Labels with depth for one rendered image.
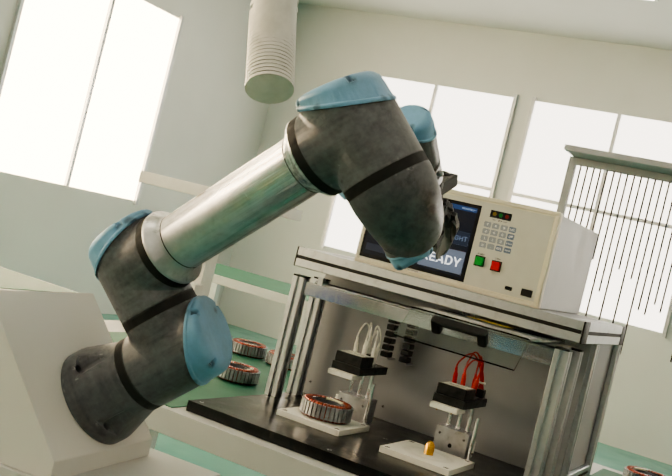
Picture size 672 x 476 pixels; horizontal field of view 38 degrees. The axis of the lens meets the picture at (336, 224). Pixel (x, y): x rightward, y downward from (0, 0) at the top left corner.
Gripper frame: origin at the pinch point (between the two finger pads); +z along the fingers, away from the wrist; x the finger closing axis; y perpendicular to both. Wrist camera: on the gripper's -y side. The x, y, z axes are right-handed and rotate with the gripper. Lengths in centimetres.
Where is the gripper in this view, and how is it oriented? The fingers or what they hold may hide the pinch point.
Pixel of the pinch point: (441, 247)
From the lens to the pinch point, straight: 188.4
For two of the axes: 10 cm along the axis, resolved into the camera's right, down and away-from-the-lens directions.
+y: -4.6, 7.0, -5.5
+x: 8.7, 2.1, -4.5
